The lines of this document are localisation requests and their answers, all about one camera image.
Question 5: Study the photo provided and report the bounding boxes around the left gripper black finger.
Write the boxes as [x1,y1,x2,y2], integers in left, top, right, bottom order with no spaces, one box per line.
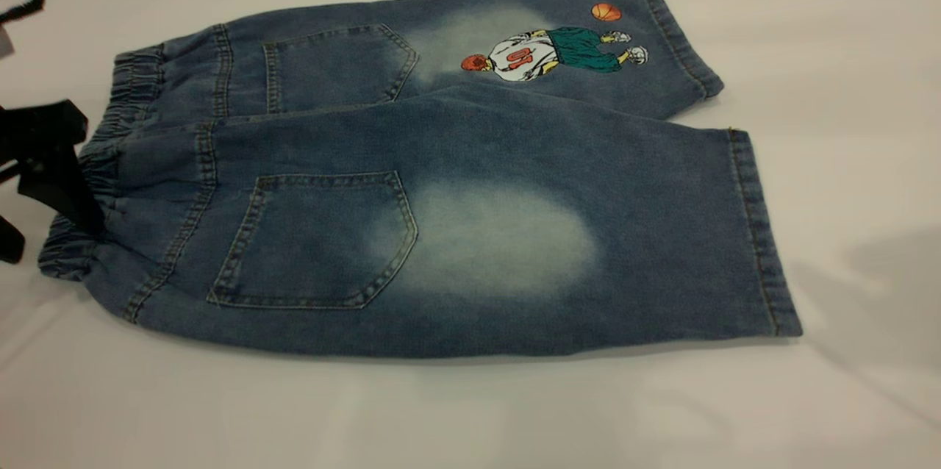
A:
[0,100,105,238]
[0,215,26,265]

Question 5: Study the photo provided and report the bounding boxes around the blue denim pants with print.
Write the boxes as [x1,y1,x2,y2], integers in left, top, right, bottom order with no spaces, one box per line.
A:
[38,0,804,359]

